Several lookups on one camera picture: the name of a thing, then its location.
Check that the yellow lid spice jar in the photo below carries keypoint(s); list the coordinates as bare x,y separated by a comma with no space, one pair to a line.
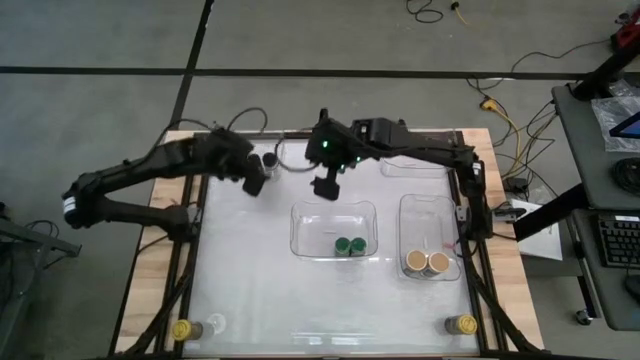
182,330
467,325

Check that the black keyboard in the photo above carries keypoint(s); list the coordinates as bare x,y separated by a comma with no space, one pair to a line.
620,242

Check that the wooden table board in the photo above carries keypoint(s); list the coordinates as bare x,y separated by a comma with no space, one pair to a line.
505,300

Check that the tan lid spice jar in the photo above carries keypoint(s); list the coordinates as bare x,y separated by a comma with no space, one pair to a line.
439,261
416,259

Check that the grey metal floor stand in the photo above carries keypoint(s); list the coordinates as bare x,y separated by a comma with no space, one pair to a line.
45,242

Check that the small clear round container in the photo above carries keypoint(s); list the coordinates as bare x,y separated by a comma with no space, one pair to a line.
216,324

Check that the black power adapter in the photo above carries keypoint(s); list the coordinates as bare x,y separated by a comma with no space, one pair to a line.
512,185

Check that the caster wheel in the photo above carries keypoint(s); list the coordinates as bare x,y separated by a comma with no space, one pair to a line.
584,317

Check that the white paper sheet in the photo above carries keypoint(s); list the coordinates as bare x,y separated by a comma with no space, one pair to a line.
540,245

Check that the clear plastic bag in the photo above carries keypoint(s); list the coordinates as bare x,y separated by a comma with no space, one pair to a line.
605,120

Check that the laptop with blue screen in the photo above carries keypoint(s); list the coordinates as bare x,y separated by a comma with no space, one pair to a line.
630,127

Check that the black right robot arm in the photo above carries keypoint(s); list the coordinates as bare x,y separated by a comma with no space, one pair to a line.
425,147

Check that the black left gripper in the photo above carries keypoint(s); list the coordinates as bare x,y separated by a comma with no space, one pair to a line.
242,162

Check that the oregano jar green lid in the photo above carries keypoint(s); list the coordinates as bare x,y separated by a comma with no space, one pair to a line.
342,245
358,245

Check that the black lid spice jar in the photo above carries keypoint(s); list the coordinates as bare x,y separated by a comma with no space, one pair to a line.
270,161

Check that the black stand pole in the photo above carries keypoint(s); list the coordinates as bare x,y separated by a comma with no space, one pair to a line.
600,75

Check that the red tool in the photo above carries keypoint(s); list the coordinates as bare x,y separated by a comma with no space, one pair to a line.
630,35

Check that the grey desk with keyboard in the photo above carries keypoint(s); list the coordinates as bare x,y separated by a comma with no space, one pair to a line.
605,300

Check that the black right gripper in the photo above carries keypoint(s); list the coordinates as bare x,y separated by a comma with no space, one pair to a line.
330,150

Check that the black desk leg beam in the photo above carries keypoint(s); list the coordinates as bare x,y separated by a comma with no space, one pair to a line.
550,212

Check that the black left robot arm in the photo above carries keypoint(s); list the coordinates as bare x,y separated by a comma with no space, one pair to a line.
140,167

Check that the black metal table frame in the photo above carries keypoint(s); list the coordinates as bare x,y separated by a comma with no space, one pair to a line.
476,295

